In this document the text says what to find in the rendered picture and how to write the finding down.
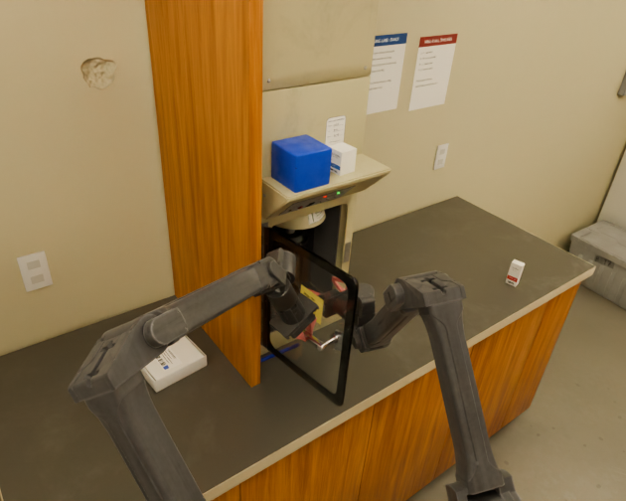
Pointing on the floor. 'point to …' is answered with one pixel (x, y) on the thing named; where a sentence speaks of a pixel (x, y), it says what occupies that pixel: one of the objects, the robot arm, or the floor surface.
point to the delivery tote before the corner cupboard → (614, 263)
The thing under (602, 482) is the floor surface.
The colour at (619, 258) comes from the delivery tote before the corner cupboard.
